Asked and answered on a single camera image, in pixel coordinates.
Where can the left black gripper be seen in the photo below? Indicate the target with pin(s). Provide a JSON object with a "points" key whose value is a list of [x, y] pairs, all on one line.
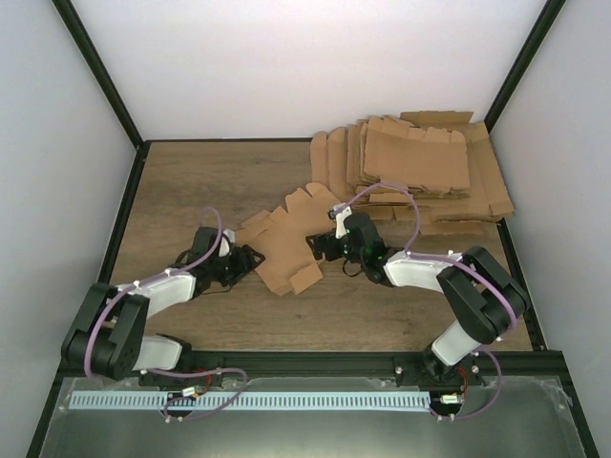
{"points": [[246, 263]]}

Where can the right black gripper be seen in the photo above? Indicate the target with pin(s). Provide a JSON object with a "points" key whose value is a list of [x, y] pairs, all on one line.
{"points": [[320, 248]]}

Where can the brown cardboard box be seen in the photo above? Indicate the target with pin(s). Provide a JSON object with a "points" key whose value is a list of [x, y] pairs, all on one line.
{"points": [[280, 235]]}

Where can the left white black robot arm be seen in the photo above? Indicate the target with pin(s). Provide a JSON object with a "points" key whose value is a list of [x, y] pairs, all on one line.
{"points": [[107, 337]]}

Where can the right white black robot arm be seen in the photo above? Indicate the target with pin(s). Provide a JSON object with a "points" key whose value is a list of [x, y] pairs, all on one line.
{"points": [[485, 299]]}

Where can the stack of flat cardboard blanks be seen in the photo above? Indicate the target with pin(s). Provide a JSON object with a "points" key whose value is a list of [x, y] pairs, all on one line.
{"points": [[438, 167]]}

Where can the clear plastic sheet cover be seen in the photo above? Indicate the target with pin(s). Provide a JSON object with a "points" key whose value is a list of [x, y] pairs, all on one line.
{"points": [[519, 417]]}

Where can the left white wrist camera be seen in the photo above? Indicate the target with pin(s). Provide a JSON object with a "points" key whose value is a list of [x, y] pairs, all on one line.
{"points": [[228, 239]]}

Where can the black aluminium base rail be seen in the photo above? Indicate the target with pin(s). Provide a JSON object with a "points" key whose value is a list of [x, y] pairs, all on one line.
{"points": [[367, 364]]}

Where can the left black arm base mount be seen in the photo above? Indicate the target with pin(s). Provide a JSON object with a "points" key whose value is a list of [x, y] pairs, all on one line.
{"points": [[180, 377]]}

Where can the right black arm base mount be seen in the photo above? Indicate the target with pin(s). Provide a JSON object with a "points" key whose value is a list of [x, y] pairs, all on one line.
{"points": [[427, 372]]}

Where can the light blue slotted cable duct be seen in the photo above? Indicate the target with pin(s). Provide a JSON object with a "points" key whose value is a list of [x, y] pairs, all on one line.
{"points": [[401, 401]]}

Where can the black frame post left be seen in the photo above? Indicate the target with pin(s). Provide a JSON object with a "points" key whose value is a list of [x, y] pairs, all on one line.
{"points": [[86, 46]]}

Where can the black frame post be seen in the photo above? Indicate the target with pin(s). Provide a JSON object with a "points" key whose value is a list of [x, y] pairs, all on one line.
{"points": [[537, 34], [86, 46]]}

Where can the black frame post right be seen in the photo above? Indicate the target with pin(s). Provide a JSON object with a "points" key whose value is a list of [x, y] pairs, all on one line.
{"points": [[537, 34]]}

